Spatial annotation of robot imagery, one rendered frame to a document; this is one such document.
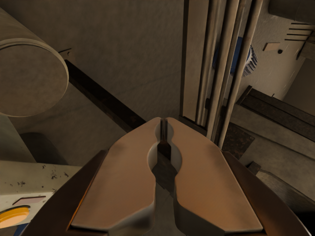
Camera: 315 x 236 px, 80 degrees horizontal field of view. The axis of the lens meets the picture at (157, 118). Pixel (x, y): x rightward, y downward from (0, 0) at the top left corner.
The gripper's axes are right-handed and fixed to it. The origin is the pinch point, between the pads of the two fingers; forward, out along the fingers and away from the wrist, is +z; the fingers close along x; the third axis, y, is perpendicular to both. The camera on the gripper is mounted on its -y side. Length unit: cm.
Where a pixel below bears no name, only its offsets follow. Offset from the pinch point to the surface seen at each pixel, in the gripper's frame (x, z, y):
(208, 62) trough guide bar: 5.7, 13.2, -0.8
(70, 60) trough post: -40, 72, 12
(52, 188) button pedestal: -16.0, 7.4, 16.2
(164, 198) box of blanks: 3, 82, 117
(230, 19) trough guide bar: 6.9, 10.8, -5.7
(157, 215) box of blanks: -2, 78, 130
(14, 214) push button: -19.6, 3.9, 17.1
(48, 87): -17.4, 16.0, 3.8
